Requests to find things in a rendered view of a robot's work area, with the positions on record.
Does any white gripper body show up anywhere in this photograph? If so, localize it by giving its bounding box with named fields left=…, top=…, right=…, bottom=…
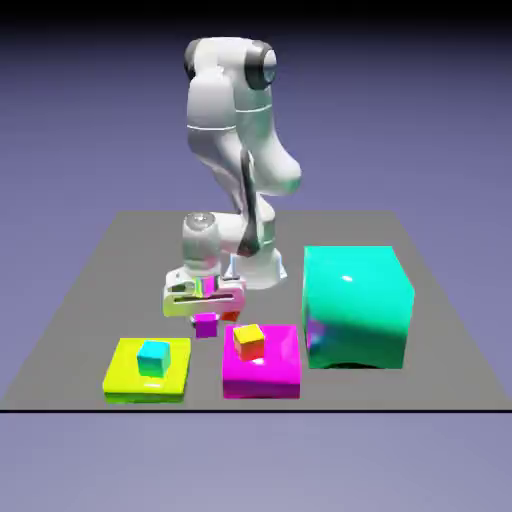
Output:
left=162, top=278, right=248, bottom=320

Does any small purple cube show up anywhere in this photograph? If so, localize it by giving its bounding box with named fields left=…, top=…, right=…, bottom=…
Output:
left=194, top=312, right=221, bottom=340

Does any small cyan cube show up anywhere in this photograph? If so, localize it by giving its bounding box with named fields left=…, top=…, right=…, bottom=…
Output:
left=136, top=339, right=172, bottom=378

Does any small orange cube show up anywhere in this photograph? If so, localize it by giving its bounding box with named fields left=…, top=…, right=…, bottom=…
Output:
left=232, top=323, right=266, bottom=363

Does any large yellow box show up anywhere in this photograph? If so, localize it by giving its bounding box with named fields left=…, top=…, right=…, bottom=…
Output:
left=102, top=337, right=192, bottom=404

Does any large magenta box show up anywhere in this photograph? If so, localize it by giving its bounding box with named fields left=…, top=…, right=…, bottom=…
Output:
left=222, top=324, right=302, bottom=400

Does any large teal box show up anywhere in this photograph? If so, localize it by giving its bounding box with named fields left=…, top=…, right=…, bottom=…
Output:
left=301, top=244, right=416, bottom=370

